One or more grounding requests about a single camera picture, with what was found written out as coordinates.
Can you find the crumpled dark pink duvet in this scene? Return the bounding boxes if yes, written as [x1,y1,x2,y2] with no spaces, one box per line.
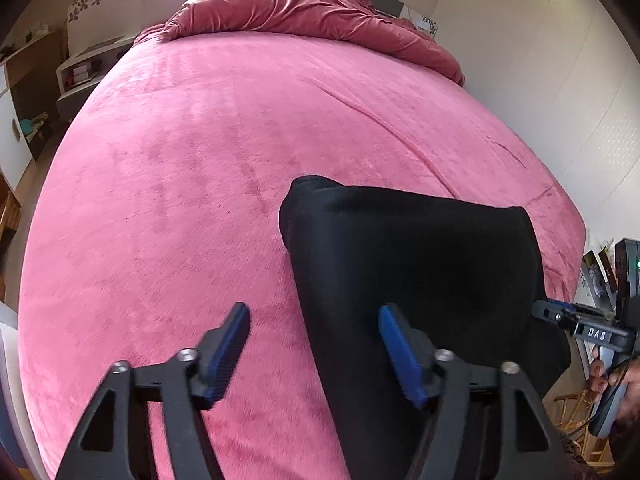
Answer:
[132,0,466,86]

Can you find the black pants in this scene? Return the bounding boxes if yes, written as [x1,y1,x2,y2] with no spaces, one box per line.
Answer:
[278,175,572,480]

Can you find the pink bed blanket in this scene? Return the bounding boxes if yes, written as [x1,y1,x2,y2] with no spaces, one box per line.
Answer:
[17,35,587,480]

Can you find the wooden wicker chair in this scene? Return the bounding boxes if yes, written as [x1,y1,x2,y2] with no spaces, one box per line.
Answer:
[552,389,617,467]

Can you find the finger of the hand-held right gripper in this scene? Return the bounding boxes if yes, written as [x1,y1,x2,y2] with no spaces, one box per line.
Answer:
[531,298,576,330]

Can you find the white bedside table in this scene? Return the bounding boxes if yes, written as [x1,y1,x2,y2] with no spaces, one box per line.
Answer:
[55,35,137,122]

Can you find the white wooden wardrobe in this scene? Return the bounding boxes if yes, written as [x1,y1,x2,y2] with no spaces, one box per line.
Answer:
[0,29,67,187]

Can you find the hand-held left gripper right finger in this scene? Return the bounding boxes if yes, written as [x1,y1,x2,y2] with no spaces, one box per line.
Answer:
[378,303,569,480]

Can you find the white shelf with pictures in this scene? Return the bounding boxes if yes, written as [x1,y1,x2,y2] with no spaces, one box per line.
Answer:
[580,239,623,312]

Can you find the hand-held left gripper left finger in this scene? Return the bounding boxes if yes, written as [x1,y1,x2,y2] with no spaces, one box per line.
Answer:
[55,302,251,480]

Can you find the person's right hand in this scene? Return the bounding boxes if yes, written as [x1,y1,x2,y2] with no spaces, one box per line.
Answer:
[587,346,640,428]

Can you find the person's right forearm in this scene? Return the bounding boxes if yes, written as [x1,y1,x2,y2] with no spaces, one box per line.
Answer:
[567,412,640,480]

